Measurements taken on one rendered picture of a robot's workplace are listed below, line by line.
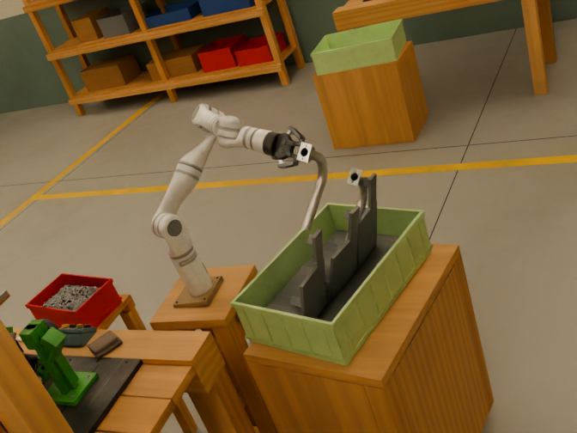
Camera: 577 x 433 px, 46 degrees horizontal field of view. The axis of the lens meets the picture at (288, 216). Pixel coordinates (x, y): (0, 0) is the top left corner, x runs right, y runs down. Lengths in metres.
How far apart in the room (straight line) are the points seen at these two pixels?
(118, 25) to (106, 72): 0.71
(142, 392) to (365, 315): 0.74
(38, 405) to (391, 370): 1.00
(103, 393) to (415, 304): 1.03
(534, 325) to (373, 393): 1.37
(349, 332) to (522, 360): 1.23
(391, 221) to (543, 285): 1.23
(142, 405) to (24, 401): 0.54
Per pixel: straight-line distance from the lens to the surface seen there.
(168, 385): 2.22
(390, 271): 2.28
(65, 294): 2.99
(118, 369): 2.36
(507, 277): 3.63
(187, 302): 2.57
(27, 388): 1.76
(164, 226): 2.43
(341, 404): 2.26
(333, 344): 2.11
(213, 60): 7.58
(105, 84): 8.63
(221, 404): 2.41
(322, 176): 2.15
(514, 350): 3.24
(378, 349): 2.17
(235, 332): 2.51
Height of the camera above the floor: 2.20
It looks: 28 degrees down
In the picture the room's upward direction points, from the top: 20 degrees counter-clockwise
